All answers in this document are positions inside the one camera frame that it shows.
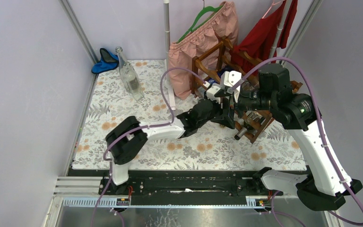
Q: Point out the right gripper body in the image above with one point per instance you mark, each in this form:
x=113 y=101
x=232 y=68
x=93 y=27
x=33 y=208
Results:
x=232 y=102

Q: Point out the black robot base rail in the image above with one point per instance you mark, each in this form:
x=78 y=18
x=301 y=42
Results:
x=187 y=187

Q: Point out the blue glass bottle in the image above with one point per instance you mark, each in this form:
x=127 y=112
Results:
x=213 y=76

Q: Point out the pink clothes hanger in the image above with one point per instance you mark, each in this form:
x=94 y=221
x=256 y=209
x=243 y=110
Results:
x=274 y=5

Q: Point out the blue cloth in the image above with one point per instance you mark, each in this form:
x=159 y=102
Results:
x=108 y=62

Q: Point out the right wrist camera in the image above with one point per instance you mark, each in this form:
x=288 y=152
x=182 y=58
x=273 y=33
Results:
x=232 y=80

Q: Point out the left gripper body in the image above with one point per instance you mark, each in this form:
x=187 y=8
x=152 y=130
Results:
x=216 y=110

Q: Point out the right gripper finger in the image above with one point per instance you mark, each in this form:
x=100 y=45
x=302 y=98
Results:
x=226 y=118
x=223 y=92

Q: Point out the dark green wine bottle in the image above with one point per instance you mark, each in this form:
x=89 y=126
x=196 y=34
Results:
x=241 y=132

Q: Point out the clear square liquor bottle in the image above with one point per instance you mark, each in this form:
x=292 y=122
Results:
x=255 y=119

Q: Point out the floral tablecloth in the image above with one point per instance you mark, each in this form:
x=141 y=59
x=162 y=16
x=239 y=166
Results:
x=213 y=147

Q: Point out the red garment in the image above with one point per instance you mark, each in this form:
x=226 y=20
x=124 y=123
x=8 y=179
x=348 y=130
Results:
x=259 y=41

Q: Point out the pink skirt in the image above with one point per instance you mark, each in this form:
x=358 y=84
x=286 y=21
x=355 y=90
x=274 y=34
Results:
x=223 y=23

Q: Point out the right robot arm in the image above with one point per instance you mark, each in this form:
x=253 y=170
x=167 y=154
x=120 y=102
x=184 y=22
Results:
x=327 y=185

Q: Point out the white pole base foot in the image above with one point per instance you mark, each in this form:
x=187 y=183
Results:
x=171 y=96

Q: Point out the wooden wine rack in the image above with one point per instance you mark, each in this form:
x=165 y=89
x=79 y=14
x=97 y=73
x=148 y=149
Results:
x=250 y=85

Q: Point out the clear glass bottle tall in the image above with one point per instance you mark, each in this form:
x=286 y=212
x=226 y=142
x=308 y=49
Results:
x=123 y=62

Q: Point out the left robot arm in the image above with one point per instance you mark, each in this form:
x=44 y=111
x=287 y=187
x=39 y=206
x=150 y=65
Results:
x=129 y=137

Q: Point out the green clothes hanger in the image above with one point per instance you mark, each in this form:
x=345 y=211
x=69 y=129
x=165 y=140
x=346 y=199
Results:
x=202 y=17

